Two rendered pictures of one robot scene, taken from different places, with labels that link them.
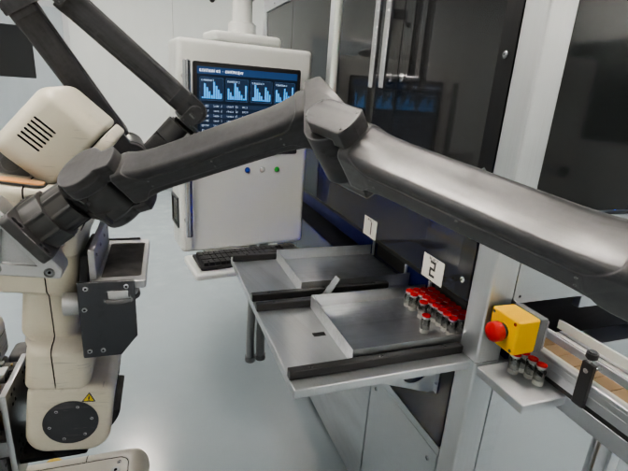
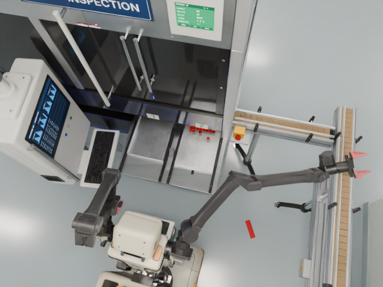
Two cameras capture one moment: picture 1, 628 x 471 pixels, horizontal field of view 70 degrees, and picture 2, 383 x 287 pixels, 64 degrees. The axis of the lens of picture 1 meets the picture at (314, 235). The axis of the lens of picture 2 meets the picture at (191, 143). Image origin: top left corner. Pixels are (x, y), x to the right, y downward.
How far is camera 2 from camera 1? 1.58 m
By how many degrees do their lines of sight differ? 58
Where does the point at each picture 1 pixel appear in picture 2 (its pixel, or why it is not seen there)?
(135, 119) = not seen: outside the picture
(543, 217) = (297, 179)
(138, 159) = (201, 221)
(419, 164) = (274, 181)
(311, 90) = (237, 180)
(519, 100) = (231, 98)
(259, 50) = (33, 94)
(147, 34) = not seen: outside the picture
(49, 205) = (186, 246)
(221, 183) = (64, 152)
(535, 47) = (235, 90)
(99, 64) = not seen: outside the picture
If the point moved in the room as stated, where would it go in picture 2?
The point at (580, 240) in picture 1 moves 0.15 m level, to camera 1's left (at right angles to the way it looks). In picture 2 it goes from (303, 180) to (289, 204)
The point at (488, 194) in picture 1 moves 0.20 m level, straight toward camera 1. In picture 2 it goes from (288, 180) to (316, 213)
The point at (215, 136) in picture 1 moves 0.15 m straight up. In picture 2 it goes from (219, 202) to (220, 195)
